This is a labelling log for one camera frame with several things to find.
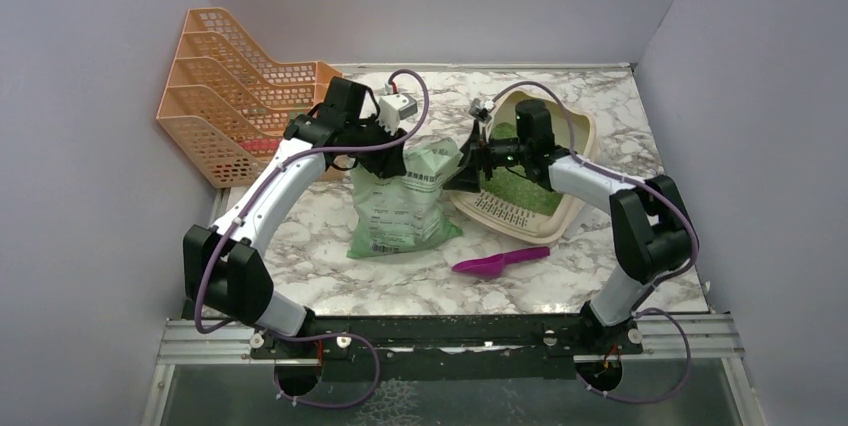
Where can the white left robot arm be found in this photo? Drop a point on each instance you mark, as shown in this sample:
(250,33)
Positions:
(223,262)

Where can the orange mesh file rack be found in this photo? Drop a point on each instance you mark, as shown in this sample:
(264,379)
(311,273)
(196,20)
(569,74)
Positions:
(226,103)

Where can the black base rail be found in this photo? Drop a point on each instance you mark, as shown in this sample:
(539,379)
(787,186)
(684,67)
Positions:
(445,347)

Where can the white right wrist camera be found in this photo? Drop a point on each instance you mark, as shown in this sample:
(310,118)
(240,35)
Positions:
(481,110)

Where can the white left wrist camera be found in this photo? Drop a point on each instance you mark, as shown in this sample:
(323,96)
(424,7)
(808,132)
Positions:
(395,108)

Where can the white bag sealing clip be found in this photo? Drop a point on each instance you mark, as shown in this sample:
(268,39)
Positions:
(576,224)

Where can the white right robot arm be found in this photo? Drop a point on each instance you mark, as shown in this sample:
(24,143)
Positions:
(652,234)

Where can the beige plastic litter box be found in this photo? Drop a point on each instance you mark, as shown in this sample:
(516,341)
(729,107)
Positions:
(506,218)

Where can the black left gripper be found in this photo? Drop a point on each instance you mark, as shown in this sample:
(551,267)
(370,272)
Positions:
(389,161)

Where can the green litter bag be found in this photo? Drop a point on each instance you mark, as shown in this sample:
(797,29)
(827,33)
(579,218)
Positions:
(404,214)

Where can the purple plastic litter scoop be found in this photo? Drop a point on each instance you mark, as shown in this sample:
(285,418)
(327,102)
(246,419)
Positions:
(493,266)

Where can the green litter pellets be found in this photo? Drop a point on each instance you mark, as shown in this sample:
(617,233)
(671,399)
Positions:
(511,185)

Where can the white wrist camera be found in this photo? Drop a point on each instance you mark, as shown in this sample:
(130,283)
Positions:
(395,108)
(481,110)

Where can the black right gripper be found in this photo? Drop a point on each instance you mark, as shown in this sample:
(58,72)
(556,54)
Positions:
(468,176)

